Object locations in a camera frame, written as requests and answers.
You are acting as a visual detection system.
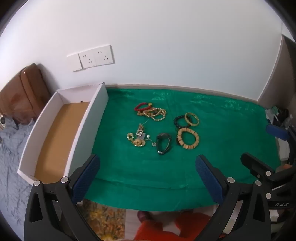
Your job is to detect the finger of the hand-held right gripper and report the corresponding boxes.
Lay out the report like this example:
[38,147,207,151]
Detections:
[240,152,276,179]
[265,124,296,164]

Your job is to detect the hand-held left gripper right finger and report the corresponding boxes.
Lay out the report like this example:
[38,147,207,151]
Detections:
[195,155,271,241]

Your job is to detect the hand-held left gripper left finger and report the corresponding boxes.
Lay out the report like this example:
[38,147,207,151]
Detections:
[24,154,101,241]

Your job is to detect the white cardboard box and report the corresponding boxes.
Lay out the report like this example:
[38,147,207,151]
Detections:
[17,82,109,186]

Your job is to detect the wooden block bracelet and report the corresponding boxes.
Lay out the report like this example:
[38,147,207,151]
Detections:
[177,127,200,149]

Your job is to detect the gold bangle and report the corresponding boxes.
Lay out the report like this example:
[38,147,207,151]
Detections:
[184,112,200,127]

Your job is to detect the black watch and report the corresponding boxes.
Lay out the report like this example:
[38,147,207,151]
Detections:
[155,133,172,155]

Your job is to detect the black bead bracelet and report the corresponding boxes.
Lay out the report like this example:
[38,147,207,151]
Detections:
[174,115,193,128]

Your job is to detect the thin square pendant necklace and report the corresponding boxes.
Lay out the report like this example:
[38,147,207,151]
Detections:
[136,119,158,147]

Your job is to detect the pearl necklace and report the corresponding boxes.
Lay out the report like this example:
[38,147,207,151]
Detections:
[143,107,167,121]

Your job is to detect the red bead bracelet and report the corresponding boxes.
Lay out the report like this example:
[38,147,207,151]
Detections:
[134,102,153,113]

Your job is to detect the brown bead bracelet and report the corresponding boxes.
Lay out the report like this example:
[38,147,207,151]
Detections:
[137,108,160,117]

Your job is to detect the white paper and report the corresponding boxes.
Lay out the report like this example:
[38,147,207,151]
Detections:
[276,138,291,161]

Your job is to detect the teal and white packet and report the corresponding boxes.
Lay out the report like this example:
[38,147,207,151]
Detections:
[265,105,281,123]

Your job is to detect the floral mat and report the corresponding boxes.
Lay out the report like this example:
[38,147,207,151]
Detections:
[77,199,127,241]

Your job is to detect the green cloth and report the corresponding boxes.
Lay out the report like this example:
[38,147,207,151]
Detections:
[82,87,281,212]

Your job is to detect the person's orange trousers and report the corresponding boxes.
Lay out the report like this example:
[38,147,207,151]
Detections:
[134,210,223,241]

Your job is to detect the grey bed sheet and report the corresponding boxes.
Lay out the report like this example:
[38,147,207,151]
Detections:
[0,116,40,232]

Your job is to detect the brown headboard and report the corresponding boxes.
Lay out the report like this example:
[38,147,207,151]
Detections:
[0,63,51,126]

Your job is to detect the white wall switch plate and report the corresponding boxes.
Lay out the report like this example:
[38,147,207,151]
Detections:
[67,53,83,72]

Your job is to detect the white double wall socket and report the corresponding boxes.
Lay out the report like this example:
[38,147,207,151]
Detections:
[78,45,115,69]

